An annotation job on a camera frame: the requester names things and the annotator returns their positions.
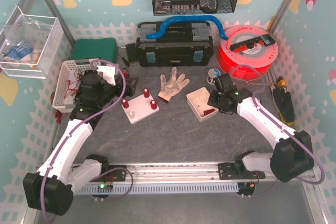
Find large red spring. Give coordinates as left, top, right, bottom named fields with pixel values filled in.
left=143, top=88, right=150, bottom=98
left=121, top=99, right=129, bottom=109
left=150, top=100, right=157, bottom=110

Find white peg board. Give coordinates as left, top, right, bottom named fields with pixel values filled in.
left=121, top=94, right=160, bottom=124

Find white knit glove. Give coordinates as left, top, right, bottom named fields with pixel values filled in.
left=157, top=67, right=190, bottom=103

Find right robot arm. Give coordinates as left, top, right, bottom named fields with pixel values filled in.
left=208, top=73, right=314, bottom=183

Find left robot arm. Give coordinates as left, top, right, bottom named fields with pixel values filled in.
left=23, top=70, right=130, bottom=223

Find small red spring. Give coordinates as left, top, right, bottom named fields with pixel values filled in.
left=204, top=109, right=216, bottom=116

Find white spring tray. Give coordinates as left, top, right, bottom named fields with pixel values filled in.
left=186, top=87, right=218, bottom=122

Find black battery holder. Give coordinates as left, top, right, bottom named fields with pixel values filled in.
left=73, top=88, right=81, bottom=103

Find white perforated basket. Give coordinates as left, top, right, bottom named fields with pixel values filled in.
left=52, top=59, right=100, bottom=113

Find black screwdriver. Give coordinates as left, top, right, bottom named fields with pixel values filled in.
left=117, top=50, right=130, bottom=67

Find green plastic case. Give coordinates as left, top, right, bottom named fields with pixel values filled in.
left=70, top=38, right=118, bottom=63

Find black rubber glove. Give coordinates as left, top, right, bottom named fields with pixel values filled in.
left=272, top=88, right=295, bottom=128

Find black tool box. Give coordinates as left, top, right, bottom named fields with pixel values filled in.
left=135, top=22, right=214, bottom=67

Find black power strip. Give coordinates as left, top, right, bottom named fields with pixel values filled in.
left=229, top=34, right=275, bottom=52

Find clear acrylic box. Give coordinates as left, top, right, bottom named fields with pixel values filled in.
left=1, top=7, right=64, bottom=79

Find blue white gloves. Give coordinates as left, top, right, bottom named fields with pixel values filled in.
left=5, top=41, right=33, bottom=61

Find solder wire spool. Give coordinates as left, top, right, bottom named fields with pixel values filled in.
left=206, top=68, right=221, bottom=85

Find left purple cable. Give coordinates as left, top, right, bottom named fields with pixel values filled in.
left=40, top=60, right=127, bottom=223

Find aluminium rail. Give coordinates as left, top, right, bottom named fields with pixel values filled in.
left=33, top=163, right=316, bottom=183

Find blue corrugated hose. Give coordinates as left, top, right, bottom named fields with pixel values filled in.
left=145, top=15, right=228, bottom=41

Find grey slotted cable duct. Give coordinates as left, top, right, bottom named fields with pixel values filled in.
left=78, top=182, right=239, bottom=196

